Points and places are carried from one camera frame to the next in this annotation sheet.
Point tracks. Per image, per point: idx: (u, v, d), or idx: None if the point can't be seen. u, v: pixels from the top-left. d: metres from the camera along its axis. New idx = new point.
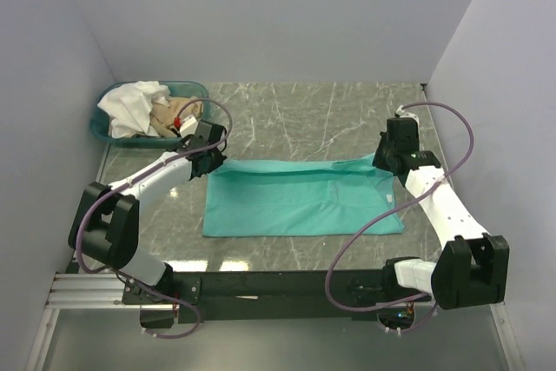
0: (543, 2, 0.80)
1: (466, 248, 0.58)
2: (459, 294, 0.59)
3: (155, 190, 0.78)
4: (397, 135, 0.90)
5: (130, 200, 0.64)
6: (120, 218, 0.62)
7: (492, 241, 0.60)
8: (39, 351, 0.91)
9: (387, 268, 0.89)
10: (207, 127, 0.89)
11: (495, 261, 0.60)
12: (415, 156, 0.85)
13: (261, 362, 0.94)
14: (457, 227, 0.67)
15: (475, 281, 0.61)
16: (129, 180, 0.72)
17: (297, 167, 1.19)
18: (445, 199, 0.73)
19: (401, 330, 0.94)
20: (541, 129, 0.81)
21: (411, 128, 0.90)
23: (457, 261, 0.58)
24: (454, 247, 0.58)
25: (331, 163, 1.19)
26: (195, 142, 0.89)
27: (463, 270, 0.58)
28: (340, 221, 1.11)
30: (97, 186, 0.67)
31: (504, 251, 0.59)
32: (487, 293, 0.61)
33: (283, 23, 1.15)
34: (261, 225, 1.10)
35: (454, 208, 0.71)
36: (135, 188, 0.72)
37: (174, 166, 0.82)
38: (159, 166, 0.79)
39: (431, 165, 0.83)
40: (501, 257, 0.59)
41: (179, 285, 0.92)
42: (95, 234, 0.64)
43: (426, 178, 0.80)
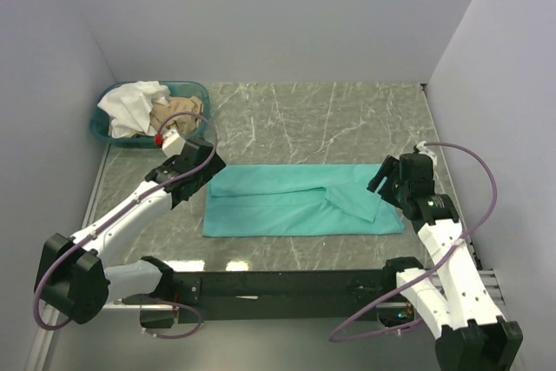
0: (543, 3, 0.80)
1: (477, 339, 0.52)
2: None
3: (128, 234, 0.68)
4: (411, 175, 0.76)
5: (93, 256, 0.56)
6: (82, 277, 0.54)
7: (505, 329, 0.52)
8: (39, 351, 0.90)
9: (387, 269, 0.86)
10: (194, 149, 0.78)
11: (506, 349, 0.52)
12: (432, 204, 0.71)
13: (261, 363, 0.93)
14: (470, 308, 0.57)
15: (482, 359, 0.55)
16: (93, 230, 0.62)
17: (298, 168, 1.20)
18: (460, 265, 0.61)
19: (400, 330, 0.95)
20: (542, 129, 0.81)
21: (427, 168, 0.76)
23: (466, 348, 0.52)
24: (465, 334, 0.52)
25: (331, 183, 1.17)
26: (182, 165, 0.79)
27: (470, 357, 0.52)
28: (340, 221, 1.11)
30: (59, 239, 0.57)
31: (516, 342, 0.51)
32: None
33: (284, 23, 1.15)
34: (261, 225, 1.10)
35: (469, 283, 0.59)
36: (101, 240, 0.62)
37: (149, 202, 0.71)
38: (132, 204, 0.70)
39: (450, 218, 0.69)
40: (514, 347, 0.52)
41: (179, 286, 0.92)
42: (56, 288, 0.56)
43: (441, 238, 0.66)
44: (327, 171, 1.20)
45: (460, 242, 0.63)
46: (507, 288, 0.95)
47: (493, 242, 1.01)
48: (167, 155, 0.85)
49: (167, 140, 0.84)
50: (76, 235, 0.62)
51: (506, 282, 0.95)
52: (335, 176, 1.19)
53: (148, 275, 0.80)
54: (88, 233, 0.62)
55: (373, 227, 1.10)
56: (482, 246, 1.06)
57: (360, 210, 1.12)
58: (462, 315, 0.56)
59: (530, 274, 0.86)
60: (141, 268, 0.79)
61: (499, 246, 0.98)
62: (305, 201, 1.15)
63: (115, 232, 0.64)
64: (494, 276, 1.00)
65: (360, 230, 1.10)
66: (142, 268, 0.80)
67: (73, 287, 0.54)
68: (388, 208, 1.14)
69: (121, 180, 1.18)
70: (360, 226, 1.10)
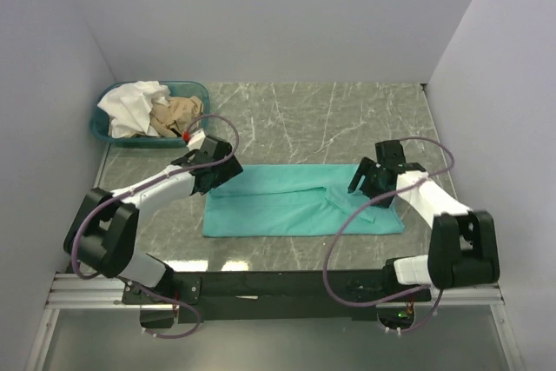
0: (544, 3, 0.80)
1: (452, 219, 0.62)
2: (452, 272, 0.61)
3: (155, 202, 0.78)
4: (386, 154, 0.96)
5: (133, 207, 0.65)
6: (119, 225, 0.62)
7: (476, 214, 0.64)
8: (39, 351, 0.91)
9: (386, 268, 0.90)
10: (213, 144, 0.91)
11: (482, 235, 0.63)
12: (401, 165, 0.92)
13: (262, 363, 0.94)
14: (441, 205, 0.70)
15: (469, 260, 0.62)
16: (132, 188, 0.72)
17: (299, 168, 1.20)
18: (428, 189, 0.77)
19: (401, 330, 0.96)
20: (542, 129, 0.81)
21: (397, 147, 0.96)
23: (446, 235, 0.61)
24: (441, 219, 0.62)
25: (330, 182, 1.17)
26: (201, 157, 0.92)
27: (452, 246, 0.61)
28: (340, 221, 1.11)
30: (99, 192, 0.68)
31: (488, 221, 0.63)
32: (482, 268, 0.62)
33: (284, 22, 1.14)
34: (261, 225, 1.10)
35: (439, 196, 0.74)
36: (136, 197, 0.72)
37: (176, 179, 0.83)
38: (162, 178, 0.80)
39: (416, 169, 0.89)
40: (487, 228, 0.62)
41: (179, 286, 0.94)
42: (89, 239, 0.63)
43: (412, 176, 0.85)
44: (327, 171, 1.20)
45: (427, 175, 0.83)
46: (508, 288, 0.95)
47: None
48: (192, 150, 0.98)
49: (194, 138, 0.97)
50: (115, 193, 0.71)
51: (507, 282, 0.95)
52: (335, 176, 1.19)
53: (155, 268, 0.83)
54: (127, 190, 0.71)
55: (374, 227, 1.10)
56: None
57: (360, 210, 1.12)
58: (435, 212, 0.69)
59: (529, 273, 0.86)
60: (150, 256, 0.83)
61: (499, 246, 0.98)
62: (305, 201, 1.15)
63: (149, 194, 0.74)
64: None
65: (360, 230, 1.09)
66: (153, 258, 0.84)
67: (109, 235, 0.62)
68: (387, 210, 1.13)
69: (122, 180, 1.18)
70: (360, 227, 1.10)
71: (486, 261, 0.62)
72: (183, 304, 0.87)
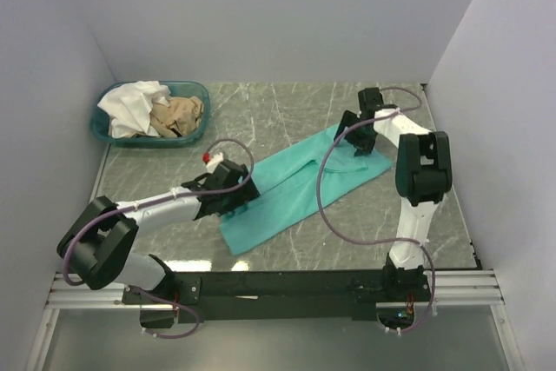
0: (544, 3, 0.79)
1: (414, 137, 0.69)
2: (413, 181, 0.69)
3: (159, 221, 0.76)
4: (366, 99, 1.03)
5: (132, 221, 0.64)
6: (115, 238, 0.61)
7: (435, 133, 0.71)
8: (39, 352, 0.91)
9: (387, 268, 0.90)
10: (226, 171, 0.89)
11: (440, 149, 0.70)
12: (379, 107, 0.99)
13: (262, 363, 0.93)
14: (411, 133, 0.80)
15: (427, 170, 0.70)
16: (136, 203, 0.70)
17: (281, 154, 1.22)
18: (400, 120, 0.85)
19: (401, 330, 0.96)
20: (543, 129, 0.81)
21: (375, 93, 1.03)
23: (407, 149, 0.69)
24: (405, 136, 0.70)
25: (314, 154, 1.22)
26: (212, 183, 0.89)
27: (413, 157, 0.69)
28: (342, 180, 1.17)
30: (103, 201, 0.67)
31: (445, 137, 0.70)
32: (439, 178, 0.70)
33: (283, 22, 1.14)
34: (281, 220, 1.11)
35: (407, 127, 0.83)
36: (139, 214, 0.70)
37: (182, 202, 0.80)
38: (169, 199, 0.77)
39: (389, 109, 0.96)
40: (445, 144, 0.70)
41: (179, 286, 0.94)
42: (84, 247, 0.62)
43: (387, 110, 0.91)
44: (304, 143, 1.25)
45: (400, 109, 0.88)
46: (509, 288, 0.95)
47: (494, 242, 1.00)
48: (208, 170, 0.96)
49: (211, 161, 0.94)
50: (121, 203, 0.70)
51: (508, 282, 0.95)
52: (315, 147, 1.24)
53: (153, 271, 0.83)
54: (130, 204, 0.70)
55: (369, 173, 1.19)
56: (483, 246, 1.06)
57: (353, 163, 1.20)
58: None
59: (530, 274, 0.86)
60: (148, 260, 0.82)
61: (500, 247, 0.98)
62: (304, 179, 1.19)
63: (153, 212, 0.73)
64: (494, 276, 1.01)
65: (362, 180, 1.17)
66: (151, 261, 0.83)
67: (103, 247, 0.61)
68: (373, 155, 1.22)
69: (122, 180, 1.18)
70: (358, 177, 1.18)
71: (442, 172, 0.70)
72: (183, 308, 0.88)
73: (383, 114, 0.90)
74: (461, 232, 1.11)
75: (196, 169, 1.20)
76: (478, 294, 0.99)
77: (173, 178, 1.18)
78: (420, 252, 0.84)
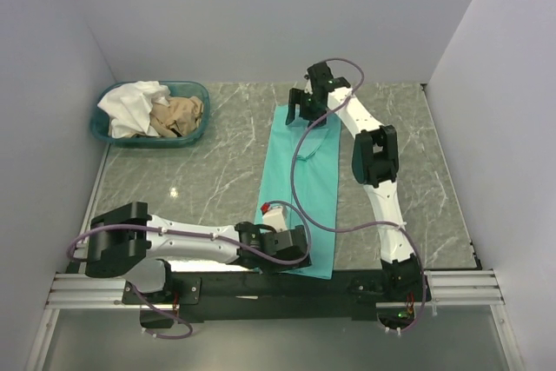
0: (544, 3, 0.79)
1: (367, 136, 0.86)
2: (368, 170, 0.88)
3: (184, 252, 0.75)
4: (315, 75, 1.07)
5: (143, 248, 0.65)
6: (121, 251, 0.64)
7: (385, 129, 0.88)
8: (39, 352, 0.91)
9: (386, 270, 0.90)
10: (288, 243, 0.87)
11: (389, 143, 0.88)
12: (331, 82, 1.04)
13: (262, 363, 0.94)
14: (361, 125, 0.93)
15: (380, 161, 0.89)
16: (164, 228, 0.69)
17: (266, 177, 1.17)
18: (354, 107, 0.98)
19: (401, 330, 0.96)
20: (542, 129, 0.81)
21: (324, 68, 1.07)
23: (363, 147, 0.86)
24: (361, 137, 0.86)
25: (288, 157, 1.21)
26: (269, 244, 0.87)
27: (367, 153, 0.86)
28: (325, 157, 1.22)
30: (139, 210, 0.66)
31: (393, 134, 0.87)
32: (387, 166, 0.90)
33: (284, 21, 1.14)
34: (327, 221, 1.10)
35: (360, 113, 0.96)
36: (163, 239, 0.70)
37: (218, 247, 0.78)
38: (206, 238, 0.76)
39: (344, 88, 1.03)
40: (393, 139, 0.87)
41: (180, 286, 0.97)
42: (105, 236, 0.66)
43: (340, 95, 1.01)
44: (271, 153, 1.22)
45: (352, 94, 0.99)
46: (510, 287, 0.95)
47: (494, 242, 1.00)
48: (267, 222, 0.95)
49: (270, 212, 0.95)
50: (155, 218, 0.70)
51: (508, 282, 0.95)
52: (287, 151, 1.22)
53: (155, 281, 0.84)
54: (159, 226, 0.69)
55: (334, 140, 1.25)
56: (482, 246, 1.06)
57: (317, 140, 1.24)
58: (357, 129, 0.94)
59: (530, 274, 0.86)
60: (155, 268, 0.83)
61: (500, 247, 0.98)
62: (305, 180, 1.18)
63: (175, 244, 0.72)
64: (494, 276, 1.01)
65: (335, 147, 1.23)
66: (159, 272, 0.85)
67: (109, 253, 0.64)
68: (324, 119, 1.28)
69: (122, 180, 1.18)
70: (332, 143, 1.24)
71: (389, 160, 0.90)
72: (155, 309, 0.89)
73: (338, 100, 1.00)
74: (461, 232, 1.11)
75: (196, 169, 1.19)
76: (478, 295, 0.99)
77: (173, 178, 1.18)
78: (400, 234, 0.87)
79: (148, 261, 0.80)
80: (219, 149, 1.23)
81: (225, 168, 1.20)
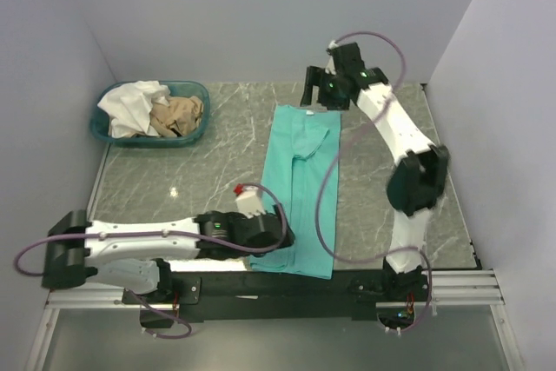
0: (545, 2, 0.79)
1: (414, 159, 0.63)
2: (407, 202, 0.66)
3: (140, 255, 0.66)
4: (343, 60, 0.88)
5: (81, 255, 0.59)
6: (58, 261, 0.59)
7: (437, 151, 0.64)
8: (39, 352, 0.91)
9: (386, 271, 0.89)
10: (260, 229, 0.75)
11: (440, 169, 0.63)
12: (364, 74, 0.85)
13: (262, 363, 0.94)
14: (406, 142, 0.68)
15: (425, 189, 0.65)
16: (104, 232, 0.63)
17: (266, 177, 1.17)
18: (396, 116, 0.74)
19: (401, 330, 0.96)
20: (543, 128, 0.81)
21: (354, 51, 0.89)
23: (407, 175, 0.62)
24: (407, 162, 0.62)
25: (288, 156, 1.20)
26: (239, 231, 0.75)
27: (412, 181, 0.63)
28: (325, 157, 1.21)
30: (80, 217, 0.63)
31: (446, 159, 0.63)
32: (433, 196, 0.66)
33: (284, 20, 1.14)
34: (327, 221, 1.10)
35: (405, 126, 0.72)
36: (105, 244, 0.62)
37: (174, 244, 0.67)
38: (157, 235, 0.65)
39: (382, 83, 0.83)
40: (446, 164, 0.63)
41: (180, 285, 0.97)
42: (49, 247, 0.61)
43: (376, 98, 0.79)
44: (271, 153, 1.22)
45: (393, 97, 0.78)
46: (510, 287, 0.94)
47: (494, 242, 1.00)
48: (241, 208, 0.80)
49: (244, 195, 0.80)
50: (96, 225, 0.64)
51: (508, 282, 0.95)
52: (287, 150, 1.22)
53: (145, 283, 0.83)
54: (99, 232, 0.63)
55: (334, 139, 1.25)
56: (482, 246, 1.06)
57: (318, 139, 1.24)
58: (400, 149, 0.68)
59: (530, 274, 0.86)
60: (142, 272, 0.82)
61: (500, 247, 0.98)
62: (305, 180, 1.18)
63: (122, 247, 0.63)
64: (494, 276, 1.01)
65: (335, 147, 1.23)
66: (151, 271, 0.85)
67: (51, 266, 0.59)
68: (325, 119, 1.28)
69: (122, 180, 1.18)
70: (332, 143, 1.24)
71: (436, 190, 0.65)
72: (154, 309, 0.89)
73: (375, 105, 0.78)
74: (461, 232, 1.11)
75: (196, 169, 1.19)
76: (478, 294, 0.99)
77: (173, 178, 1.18)
78: (419, 256, 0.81)
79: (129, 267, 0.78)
80: (219, 149, 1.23)
81: (225, 168, 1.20)
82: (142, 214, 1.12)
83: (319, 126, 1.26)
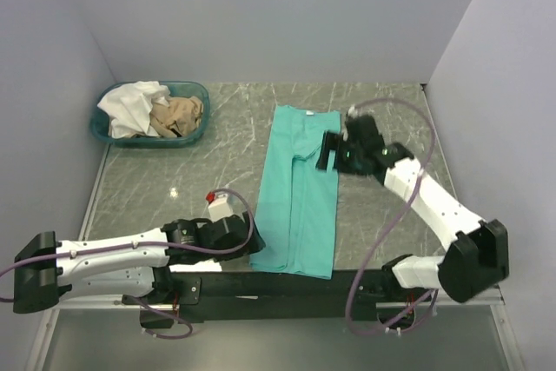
0: (545, 3, 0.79)
1: (468, 241, 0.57)
2: (472, 288, 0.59)
3: (109, 268, 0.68)
4: (360, 135, 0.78)
5: (53, 275, 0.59)
6: (30, 283, 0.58)
7: (490, 228, 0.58)
8: (39, 351, 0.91)
9: (387, 273, 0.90)
10: (224, 231, 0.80)
11: (498, 247, 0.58)
12: (387, 152, 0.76)
13: (262, 363, 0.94)
14: (454, 222, 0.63)
15: (486, 270, 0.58)
16: (75, 250, 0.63)
17: (266, 177, 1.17)
18: (433, 192, 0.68)
19: (401, 330, 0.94)
20: (542, 129, 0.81)
21: (371, 123, 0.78)
23: (463, 260, 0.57)
24: (460, 246, 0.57)
25: (288, 156, 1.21)
26: (205, 235, 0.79)
27: (471, 266, 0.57)
28: None
30: (49, 240, 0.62)
31: (503, 235, 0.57)
32: (497, 275, 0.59)
33: (284, 20, 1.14)
34: (327, 221, 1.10)
35: (445, 202, 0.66)
36: (76, 262, 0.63)
37: (144, 253, 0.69)
38: (128, 248, 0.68)
39: (407, 159, 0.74)
40: (503, 241, 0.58)
41: (180, 285, 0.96)
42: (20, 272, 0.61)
43: (406, 175, 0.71)
44: (271, 153, 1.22)
45: (423, 170, 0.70)
46: (509, 287, 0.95)
47: None
48: (213, 215, 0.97)
49: (215, 202, 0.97)
50: (66, 244, 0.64)
51: (508, 282, 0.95)
52: (287, 150, 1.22)
53: (136, 286, 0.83)
54: (69, 250, 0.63)
55: None
56: None
57: (318, 139, 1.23)
58: (450, 232, 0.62)
59: (529, 274, 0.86)
60: (129, 275, 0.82)
61: None
62: (305, 180, 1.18)
63: (92, 263, 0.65)
64: None
65: None
66: (147, 273, 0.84)
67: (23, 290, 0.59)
68: (325, 118, 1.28)
69: (122, 180, 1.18)
70: None
71: (499, 270, 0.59)
72: (152, 310, 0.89)
73: (404, 179, 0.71)
74: None
75: (196, 169, 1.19)
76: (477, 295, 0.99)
77: (173, 178, 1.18)
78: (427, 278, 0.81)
79: (110, 274, 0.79)
80: (219, 149, 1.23)
81: (225, 168, 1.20)
82: (142, 214, 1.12)
83: (319, 126, 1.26)
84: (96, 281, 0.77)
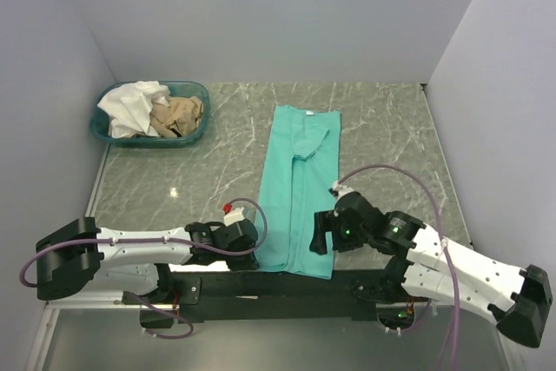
0: (545, 2, 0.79)
1: (529, 301, 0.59)
2: (538, 332, 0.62)
3: (138, 260, 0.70)
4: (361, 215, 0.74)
5: (94, 258, 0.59)
6: (70, 263, 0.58)
7: (535, 277, 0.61)
8: (39, 352, 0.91)
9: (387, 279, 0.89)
10: (238, 235, 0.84)
11: (545, 290, 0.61)
12: (397, 228, 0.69)
13: (262, 363, 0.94)
14: (505, 285, 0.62)
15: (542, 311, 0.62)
16: (115, 238, 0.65)
17: (266, 176, 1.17)
18: (464, 258, 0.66)
19: (401, 330, 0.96)
20: (542, 129, 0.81)
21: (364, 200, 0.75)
23: (532, 321, 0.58)
24: (523, 312, 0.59)
25: (288, 156, 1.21)
26: (220, 238, 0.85)
27: (537, 321, 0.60)
28: (325, 158, 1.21)
30: (89, 223, 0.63)
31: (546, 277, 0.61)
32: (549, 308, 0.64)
33: (284, 19, 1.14)
34: None
35: (480, 267, 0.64)
36: (115, 249, 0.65)
37: (171, 248, 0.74)
38: (158, 242, 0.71)
39: (421, 229, 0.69)
40: (546, 283, 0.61)
41: (180, 285, 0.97)
42: (51, 254, 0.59)
43: (431, 249, 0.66)
44: (271, 152, 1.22)
45: (444, 239, 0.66)
46: None
47: (494, 242, 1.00)
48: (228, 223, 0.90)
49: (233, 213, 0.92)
50: (103, 230, 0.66)
51: None
52: (287, 150, 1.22)
53: (143, 282, 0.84)
54: (109, 237, 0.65)
55: (334, 138, 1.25)
56: (483, 246, 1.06)
57: (318, 138, 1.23)
58: (505, 296, 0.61)
59: None
60: (138, 272, 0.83)
61: (500, 247, 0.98)
62: (306, 180, 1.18)
63: (129, 252, 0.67)
64: None
65: (336, 147, 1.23)
66: (149, 273, 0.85)
67: (60, 270, 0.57)
68: (326, 118, 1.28)
69: (122, 180, 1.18)
70: (332, 143, 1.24)
71: (547, 304, 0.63)
72: (156, 309, 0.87)
73: (433, 255, 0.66)
74: (461, 232, 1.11)
75: (196, 169, 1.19)
76: None
77: (173, 178, 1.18)
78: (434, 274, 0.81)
79: (124, 268, 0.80)
80: (219, 149, 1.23)
81: (225, 168, 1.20)
82: (142, 214, 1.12)
83: (320, 125, 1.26)
84: (115, 273, 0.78)
